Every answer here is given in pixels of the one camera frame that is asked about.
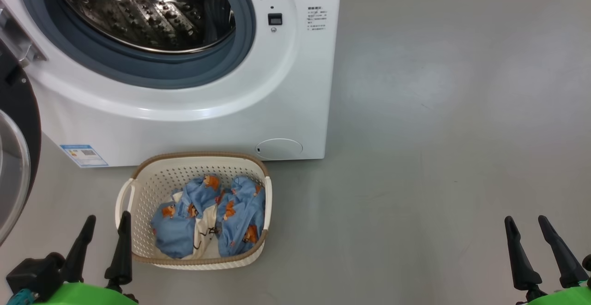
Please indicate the blue energy label sticker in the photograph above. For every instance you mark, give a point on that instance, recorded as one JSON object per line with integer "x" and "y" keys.
{"x": 84, "y": 155}

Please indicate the cream perforated laundry basket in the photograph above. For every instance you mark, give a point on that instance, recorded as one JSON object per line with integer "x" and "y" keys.
{"x": 157, "y": 180}

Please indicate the small black text sticker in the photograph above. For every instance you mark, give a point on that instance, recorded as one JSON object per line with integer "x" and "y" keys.
{"x": 316, "y": 18}

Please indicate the blue patterned garment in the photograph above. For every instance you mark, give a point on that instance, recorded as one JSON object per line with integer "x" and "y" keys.
{"x": 175, "y": 236}

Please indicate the metal door hinge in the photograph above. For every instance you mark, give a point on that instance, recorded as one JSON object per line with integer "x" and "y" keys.
{"x": 21, "y": 39}

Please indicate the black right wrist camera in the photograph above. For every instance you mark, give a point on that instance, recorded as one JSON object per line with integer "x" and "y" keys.
{"x": 587, "y": 263}

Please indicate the round white filter cover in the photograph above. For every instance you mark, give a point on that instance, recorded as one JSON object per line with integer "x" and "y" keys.
{"x": 279, "y": 149}

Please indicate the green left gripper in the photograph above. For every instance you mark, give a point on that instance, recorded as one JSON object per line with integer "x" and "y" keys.
{"x": 83, "y": 296}

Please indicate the stainless steel washing machine drum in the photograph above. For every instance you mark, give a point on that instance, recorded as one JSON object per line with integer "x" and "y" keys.
{"x": 138, "y": 14}

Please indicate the round black glass washer door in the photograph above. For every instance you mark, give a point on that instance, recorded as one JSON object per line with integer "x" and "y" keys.
{"x": 18, "y": 111}

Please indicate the black door latch socket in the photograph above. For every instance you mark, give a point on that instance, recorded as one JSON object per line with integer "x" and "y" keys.
{"x": 275, "y": 19}

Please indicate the white front-load washing machine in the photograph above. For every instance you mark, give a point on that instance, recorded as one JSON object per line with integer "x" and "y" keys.
{"x": 208, "y": 129}

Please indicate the blue bear-print garment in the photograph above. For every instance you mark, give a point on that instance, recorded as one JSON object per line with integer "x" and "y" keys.
{"x": 242, "y": 212}

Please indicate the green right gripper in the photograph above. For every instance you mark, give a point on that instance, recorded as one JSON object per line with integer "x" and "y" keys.
{"x": 568, "y": 298}

